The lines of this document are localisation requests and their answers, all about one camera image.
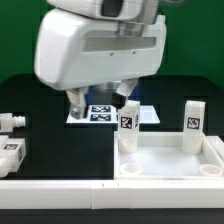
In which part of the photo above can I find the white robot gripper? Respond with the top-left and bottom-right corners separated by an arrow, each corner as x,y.
34,9 -> 167,119

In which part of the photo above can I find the white square table top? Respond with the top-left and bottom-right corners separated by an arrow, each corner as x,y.
114,132 -> 224,180

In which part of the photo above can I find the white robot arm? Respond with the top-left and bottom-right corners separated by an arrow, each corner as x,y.
34,0 -> 167,119

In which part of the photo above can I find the white marker sheet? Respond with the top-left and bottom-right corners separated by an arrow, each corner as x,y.
66,105 -> 160,124

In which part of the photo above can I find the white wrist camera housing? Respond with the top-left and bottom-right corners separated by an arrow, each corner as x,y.
46,0 -> 159,23

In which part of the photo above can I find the white front obstacle rail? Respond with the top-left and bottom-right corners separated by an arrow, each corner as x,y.
0,179 -> 224,209

